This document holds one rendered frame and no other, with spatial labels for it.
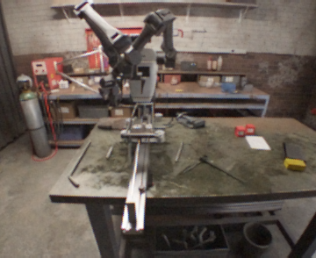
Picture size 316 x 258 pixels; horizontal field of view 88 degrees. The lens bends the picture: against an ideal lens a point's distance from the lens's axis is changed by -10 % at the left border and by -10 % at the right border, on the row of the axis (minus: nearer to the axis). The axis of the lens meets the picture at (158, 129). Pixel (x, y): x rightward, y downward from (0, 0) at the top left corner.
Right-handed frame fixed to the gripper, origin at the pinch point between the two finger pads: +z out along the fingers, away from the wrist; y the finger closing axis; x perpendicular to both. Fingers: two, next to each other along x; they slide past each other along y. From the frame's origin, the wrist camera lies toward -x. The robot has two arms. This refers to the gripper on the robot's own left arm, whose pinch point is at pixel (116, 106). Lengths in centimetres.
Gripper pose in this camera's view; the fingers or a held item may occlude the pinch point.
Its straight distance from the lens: 127.9
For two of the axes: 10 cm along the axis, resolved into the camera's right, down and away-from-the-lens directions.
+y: 7.2, 3.0, -6.3
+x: 7.0, -3.1, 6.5
